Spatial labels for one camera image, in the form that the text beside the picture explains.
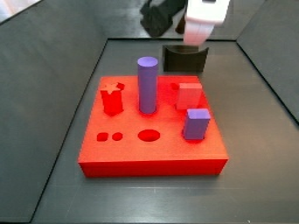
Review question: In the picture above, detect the red rectangular peg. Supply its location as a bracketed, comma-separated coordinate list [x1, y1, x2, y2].
[176, 82, 201, 109]

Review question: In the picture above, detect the red star peg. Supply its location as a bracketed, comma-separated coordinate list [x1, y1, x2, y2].
[99, 82, 125, 116]

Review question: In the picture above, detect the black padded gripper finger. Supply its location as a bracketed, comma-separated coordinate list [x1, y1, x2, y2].
[139, 0, 186, 38]

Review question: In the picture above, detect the tall purple cylinder peg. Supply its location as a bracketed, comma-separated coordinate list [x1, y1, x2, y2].
[135, 56, 157, 114]

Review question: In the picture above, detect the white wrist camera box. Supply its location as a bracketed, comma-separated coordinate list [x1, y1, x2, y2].
[182, 0, 229, 46]

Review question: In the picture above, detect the dark brown oval cylinder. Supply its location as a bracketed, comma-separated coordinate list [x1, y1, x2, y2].
[174, 14, 185, 34]

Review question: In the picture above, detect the black curved cradle fixture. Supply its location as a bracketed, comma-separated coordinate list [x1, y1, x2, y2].
[162, 45, 209, 73]

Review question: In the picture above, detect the red peg board base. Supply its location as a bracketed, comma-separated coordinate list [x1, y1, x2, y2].
[78, 75, 229, 178]

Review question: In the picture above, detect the purple square peg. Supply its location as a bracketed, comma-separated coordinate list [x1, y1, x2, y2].
[181, 108, 210, 140]

